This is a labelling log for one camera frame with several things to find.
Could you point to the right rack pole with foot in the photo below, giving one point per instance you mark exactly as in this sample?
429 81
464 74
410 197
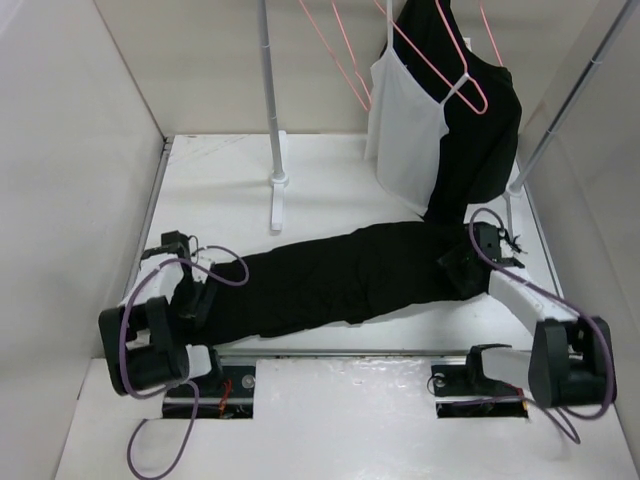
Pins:
595 60

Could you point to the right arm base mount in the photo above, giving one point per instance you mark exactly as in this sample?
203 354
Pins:
463 390

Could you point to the aluminium rail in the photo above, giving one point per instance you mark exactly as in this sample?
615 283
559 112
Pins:
321 353

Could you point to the rack pole with foot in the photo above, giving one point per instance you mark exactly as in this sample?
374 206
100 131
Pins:
278 138
595 60

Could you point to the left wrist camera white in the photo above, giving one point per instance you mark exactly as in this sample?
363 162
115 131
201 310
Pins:
205 261

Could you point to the pink hanger with camisole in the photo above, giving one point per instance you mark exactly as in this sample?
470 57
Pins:
428 42

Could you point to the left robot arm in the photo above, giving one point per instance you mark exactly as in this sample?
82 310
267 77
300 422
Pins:
147 331

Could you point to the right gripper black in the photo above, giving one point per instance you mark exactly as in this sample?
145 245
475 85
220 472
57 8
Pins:
451 260

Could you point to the pink wire hanger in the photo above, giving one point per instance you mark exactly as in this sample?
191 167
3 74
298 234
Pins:
348 67

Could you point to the black hanging garment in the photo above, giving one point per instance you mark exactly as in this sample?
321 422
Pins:
477 155

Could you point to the white camisole top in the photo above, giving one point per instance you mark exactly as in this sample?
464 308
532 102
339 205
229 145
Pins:
405 127

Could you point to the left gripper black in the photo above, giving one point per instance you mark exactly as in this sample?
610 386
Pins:
194 309

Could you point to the left rack pole with foot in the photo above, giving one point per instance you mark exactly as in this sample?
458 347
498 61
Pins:
278 138

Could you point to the pink hanger under black garment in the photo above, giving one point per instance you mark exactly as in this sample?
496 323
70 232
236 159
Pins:
490 33

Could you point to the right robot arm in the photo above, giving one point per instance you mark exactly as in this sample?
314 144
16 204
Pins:
570 360

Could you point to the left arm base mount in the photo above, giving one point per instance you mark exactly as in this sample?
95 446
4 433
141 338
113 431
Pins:
226 392

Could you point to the black trousers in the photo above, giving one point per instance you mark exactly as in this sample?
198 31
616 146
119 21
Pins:
350 278

